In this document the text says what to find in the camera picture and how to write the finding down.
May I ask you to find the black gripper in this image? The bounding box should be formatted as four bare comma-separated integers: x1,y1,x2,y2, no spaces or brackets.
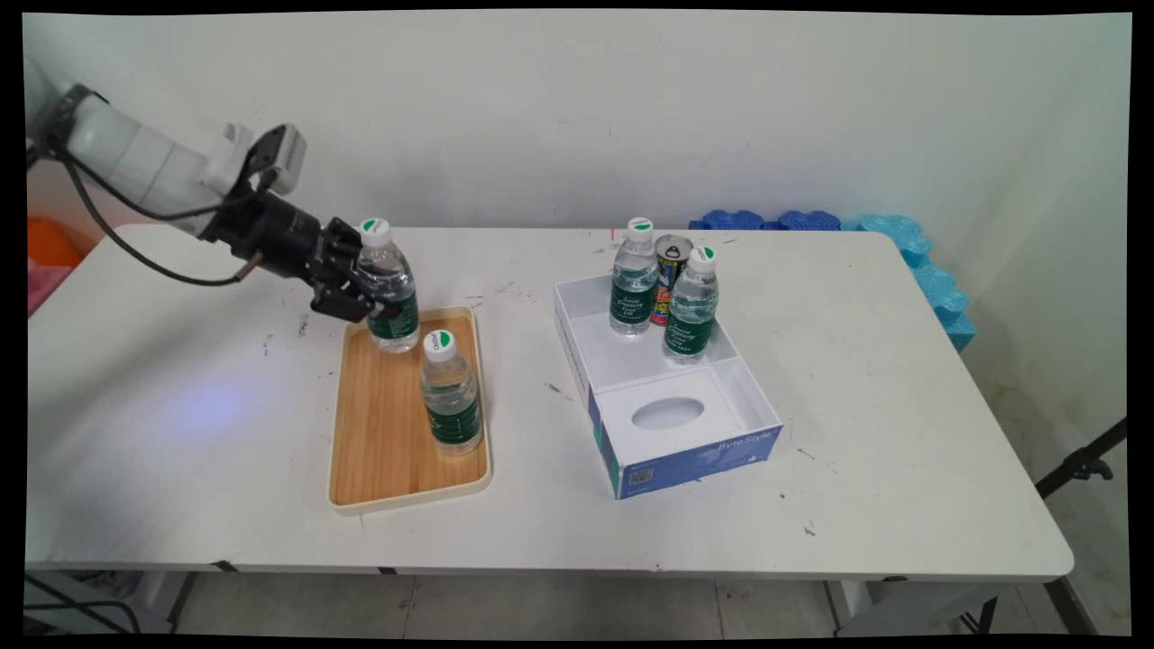
203,189,385,324

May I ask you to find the water bottle green label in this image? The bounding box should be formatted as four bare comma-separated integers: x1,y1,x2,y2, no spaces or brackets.
354,217,421,354
420,330,484,456
664,245,720,364
609,216,660,337

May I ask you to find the wooden tray cream rim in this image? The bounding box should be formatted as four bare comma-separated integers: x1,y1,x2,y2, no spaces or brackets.
327,306,493,516

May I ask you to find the orange object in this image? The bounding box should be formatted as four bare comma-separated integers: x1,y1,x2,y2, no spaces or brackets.
27,216,96,269

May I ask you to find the pink object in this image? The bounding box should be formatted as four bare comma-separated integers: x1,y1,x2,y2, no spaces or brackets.
27,261,73,316

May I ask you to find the opened metal drink can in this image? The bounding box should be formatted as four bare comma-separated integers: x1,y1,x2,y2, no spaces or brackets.
649,234,695,327

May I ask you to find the white and blue cardboard box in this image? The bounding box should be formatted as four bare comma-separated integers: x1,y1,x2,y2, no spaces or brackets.
552,273,783,500

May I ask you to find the cyan foam mat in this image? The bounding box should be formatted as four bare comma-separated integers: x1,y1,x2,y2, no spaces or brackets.
843,214,976,352

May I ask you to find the black tripod leg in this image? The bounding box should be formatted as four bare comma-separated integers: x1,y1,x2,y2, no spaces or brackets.
1035,416,1128,499

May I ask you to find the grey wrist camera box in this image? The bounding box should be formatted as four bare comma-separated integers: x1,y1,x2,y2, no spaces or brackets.
242,123,308,197

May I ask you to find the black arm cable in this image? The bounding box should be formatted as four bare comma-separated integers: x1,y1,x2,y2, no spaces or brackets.
54,149,267,288

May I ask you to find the white table leg frame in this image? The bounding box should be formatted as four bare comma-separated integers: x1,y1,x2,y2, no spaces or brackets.
825,580,1002,636

